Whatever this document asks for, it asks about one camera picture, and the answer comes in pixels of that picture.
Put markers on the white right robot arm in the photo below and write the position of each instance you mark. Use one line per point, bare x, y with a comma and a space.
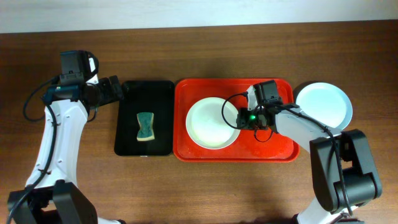
344, 175

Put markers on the light blue plate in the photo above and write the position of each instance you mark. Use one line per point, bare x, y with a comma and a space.
326, 103

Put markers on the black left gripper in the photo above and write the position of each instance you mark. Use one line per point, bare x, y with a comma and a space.
109, 95

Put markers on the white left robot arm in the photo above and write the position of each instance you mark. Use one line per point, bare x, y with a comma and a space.
51, 194

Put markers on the black plastic tray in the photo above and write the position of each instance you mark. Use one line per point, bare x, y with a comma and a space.
140, 96

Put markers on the red plastic tray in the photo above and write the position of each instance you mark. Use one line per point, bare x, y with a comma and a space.
248, 147

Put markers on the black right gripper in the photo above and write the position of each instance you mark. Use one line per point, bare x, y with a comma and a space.
241, 120

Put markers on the green and yellow sponge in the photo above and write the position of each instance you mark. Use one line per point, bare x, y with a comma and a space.
146, 131

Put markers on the white plate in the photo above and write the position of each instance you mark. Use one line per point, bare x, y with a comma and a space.
211, 122

